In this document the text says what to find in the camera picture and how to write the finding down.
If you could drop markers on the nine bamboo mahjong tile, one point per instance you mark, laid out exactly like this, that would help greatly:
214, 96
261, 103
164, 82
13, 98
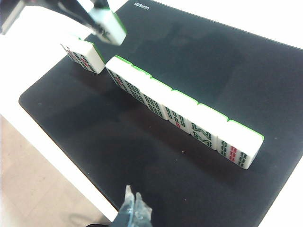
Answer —
239, 139

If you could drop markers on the seven bamboo mahjong tile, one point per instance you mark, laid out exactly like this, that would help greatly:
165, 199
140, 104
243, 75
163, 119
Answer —
181, 104

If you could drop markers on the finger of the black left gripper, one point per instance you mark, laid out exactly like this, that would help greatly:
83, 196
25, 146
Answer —
101, 4
82, 16

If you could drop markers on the eight bamboo mahjong tile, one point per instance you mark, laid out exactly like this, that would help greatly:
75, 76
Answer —
208, 120

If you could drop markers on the bird one bamboo mahjong tile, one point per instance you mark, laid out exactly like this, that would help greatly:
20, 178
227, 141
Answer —
111, 23

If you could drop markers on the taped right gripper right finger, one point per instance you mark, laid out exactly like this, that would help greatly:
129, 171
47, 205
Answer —
143, 212

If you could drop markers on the five bamboo mahjong tile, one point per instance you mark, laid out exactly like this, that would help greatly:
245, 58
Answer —
92, 58
119, 67
75, 46

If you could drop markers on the six bamboo mahjong tile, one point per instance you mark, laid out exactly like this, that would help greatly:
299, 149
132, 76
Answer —
158, 91
138, 79

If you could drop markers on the black desk mat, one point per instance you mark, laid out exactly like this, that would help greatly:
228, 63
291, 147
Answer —
213, 59

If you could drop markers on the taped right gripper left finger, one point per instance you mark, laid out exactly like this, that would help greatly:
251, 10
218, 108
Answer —
126, 212

